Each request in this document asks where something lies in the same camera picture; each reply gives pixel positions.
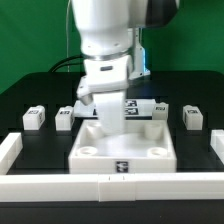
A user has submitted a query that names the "white square tabletop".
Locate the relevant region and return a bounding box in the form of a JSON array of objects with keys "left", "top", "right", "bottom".
[{"left": 68, "top": 120, "right": 177, "bottom": 174}]

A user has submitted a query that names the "white marker base plate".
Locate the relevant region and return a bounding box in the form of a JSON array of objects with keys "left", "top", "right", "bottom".
[{"left": 74, "top": 99, "right": 156, "bottom": 118}]

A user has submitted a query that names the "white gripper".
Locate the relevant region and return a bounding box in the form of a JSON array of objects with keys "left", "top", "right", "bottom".
[{"left": 77, "top": 55, "right": 132, "bottom": 135}]

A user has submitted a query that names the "grey thin cable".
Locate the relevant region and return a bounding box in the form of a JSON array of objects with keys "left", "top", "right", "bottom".
[{"left": 65, "top": 0, "right": 73, "bottom": 73}]

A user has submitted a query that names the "black cable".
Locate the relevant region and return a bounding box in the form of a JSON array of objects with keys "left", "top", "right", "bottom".
[{"left": 48, "top": 53, "right": 84, "bottom": 73}]

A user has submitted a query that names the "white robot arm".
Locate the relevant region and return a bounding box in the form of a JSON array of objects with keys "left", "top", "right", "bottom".
[{"left": 71, "top": 0, "right": 180, "bottom": 135}]

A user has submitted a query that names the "white obstacle fence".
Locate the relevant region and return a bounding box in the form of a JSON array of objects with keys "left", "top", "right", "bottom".
[{"left": 0, "top": 132, "right": 224, "bottom": 202}]

